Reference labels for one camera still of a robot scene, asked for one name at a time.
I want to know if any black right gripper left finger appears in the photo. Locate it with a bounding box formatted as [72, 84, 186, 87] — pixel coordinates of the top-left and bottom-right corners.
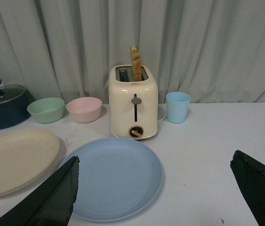
[0, 156, 80, 226]

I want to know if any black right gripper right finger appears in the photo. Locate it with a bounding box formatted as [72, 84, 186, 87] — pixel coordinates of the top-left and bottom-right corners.
[230, 150, 265, 226]

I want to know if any light blue plate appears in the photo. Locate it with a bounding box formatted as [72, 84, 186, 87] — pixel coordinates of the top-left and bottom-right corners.
[64, 137, 163, 222]

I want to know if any beige plate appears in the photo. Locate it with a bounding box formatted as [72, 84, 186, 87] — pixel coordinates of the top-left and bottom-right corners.
[0, 128, 60, 197]

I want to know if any green bowl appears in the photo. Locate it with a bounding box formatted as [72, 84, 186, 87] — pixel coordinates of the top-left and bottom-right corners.
[27, 97, 65, 124]

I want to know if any pink bowl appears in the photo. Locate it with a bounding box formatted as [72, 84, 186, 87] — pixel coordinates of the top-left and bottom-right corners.
[66, 97, 102, 123]

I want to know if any dark blue pot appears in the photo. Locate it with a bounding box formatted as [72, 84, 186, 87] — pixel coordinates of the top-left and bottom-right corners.
[0, 91, 34, 129]

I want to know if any light blue cup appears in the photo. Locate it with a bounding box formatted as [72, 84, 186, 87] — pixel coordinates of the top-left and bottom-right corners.
[166, 92, 191, 124]

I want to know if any cream white toaster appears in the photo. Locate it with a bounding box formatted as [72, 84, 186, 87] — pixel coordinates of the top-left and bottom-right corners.
[108, 65, 158, 140]

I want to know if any grey curtain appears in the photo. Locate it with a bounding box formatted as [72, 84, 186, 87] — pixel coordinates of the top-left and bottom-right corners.
[0, 0, 265, 105]

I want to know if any toast bread slice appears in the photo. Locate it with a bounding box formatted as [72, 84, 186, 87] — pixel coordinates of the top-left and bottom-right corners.
[130, 46, 142, 81]

